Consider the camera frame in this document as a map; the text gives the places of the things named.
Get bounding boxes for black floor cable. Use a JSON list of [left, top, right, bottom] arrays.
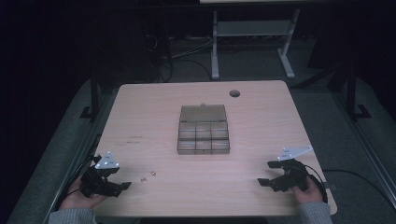
[[322, 169, 396, 210]]

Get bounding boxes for black metal stand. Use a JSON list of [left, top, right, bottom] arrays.
[[78, 74, 108, 122], [330, 63, 372, 123]]

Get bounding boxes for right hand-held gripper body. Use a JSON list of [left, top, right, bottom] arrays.
[[276, 146, 313, 192]]

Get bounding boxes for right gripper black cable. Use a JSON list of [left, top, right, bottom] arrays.
[[302, 163, 329, 204]]

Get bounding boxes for bundle of floor cables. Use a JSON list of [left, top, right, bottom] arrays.
[[144, 33, 214, 82]]

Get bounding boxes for person's right hand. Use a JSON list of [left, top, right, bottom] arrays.
[[290, 178, 324, 205]]

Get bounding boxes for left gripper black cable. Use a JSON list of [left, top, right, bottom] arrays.
[[54, 154, 102, 211]]

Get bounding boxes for white metal desk frame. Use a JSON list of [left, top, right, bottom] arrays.
[[210, 8, 302, 80]]

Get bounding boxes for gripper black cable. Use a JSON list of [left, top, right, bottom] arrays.
[[54, 154, 102, 211], [302, 163, 329, 204]]

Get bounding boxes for person's left hand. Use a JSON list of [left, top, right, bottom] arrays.
[[58, 177, 107, 210]]

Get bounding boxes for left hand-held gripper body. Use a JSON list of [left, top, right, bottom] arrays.
[[79, 151, 124, 199]]

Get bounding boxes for clear plastic compartment box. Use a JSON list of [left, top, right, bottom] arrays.
[[177, 104, 231, 156]]

